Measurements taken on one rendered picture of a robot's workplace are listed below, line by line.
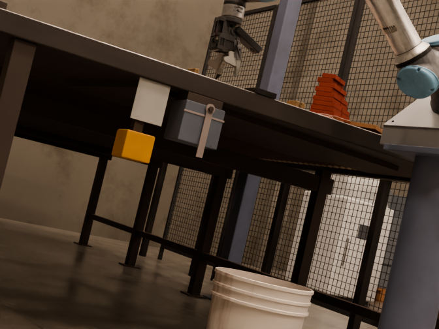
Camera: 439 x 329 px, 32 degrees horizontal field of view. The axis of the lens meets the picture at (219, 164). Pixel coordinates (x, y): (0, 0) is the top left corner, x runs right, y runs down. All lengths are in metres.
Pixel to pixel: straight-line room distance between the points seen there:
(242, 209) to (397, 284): 2.34
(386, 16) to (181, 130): 0.68
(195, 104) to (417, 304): 0.91
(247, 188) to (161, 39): 3.80
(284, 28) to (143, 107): 2.70
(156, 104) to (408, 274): 0.93
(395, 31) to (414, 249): 0.67
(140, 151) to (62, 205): 5.61
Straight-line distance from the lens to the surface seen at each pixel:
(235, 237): 4.70
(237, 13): 2.62
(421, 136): 2.48
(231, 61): 2.56
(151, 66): 2.23
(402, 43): 2.36
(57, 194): 7.75
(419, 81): 2.36
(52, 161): 7.69
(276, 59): 4.79
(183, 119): 2.25
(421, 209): 2.47
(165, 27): 8.28
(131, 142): 2.18
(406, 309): 2.46
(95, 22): 7.89
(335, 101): 3.70
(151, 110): 2.23
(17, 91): 2.11
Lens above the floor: 0.54
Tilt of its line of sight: 3 degrees up
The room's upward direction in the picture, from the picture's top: 13 degrees clockwise
